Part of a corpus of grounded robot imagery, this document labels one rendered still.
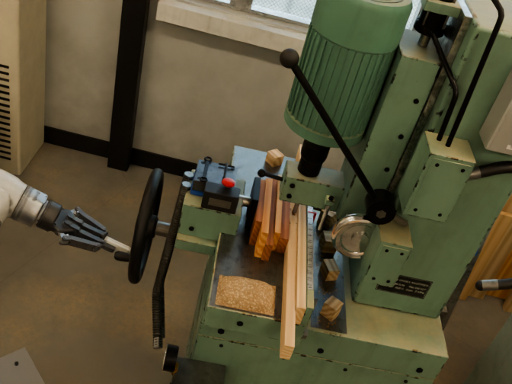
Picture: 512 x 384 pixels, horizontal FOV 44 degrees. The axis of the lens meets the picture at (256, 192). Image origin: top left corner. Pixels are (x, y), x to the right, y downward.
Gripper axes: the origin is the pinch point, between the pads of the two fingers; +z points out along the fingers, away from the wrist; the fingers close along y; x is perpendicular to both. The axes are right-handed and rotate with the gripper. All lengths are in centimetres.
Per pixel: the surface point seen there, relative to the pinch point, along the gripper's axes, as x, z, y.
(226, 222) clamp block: -30.4, 16.1, -8.3
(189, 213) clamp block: -27.5, 7.9, -8.2
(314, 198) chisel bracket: -45, 30, -5
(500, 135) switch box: -85, 43, -19
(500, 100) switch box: -89, 40, -15
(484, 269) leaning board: 2, 155, 85
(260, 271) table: -30.3, 25.9, -18.5
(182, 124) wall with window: 39, 19, 128
